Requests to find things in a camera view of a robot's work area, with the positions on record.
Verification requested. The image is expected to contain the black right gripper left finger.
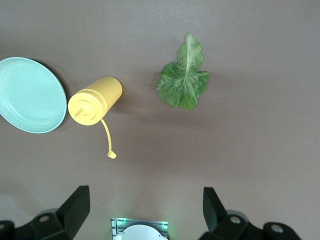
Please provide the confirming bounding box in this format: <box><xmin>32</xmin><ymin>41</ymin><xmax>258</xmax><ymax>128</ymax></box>
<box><xmin>0</xmin><ymin>185</ymin><xmax>91</xmax><ymax>240</ymax></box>

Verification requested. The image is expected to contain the green lettuce leaf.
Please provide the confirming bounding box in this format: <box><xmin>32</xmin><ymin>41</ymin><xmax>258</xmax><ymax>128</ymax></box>
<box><xmin>155</xmin><ymin>32</ymin><xmax>211</xmax><ymax>111</ymax></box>

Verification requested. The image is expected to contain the mint green plate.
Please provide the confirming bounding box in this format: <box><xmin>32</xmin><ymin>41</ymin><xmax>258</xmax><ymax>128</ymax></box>
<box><xmin>0</xmin><ymin>57</ymin><xmax>68</xmax><ymax>134</ymax></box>

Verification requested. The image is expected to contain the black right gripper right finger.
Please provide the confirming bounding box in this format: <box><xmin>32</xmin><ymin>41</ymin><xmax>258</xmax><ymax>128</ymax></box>
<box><xmin>199</xmin><ymin>186</ymin><xmax>301</xmax><ymax>240</ymax></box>

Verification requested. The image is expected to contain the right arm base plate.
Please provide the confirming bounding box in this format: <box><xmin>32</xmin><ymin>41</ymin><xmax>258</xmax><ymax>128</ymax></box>
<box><xmin>110</xmin><ymin>217</ymin><xmax>169</xmax><ymax>240</ymax></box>

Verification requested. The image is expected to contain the yellow squeeze bottle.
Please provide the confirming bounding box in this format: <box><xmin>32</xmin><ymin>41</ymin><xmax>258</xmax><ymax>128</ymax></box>
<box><xmin>67</xmin><ymin>76</ymin><xmax>123</xmax><ymax>160</ymax></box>

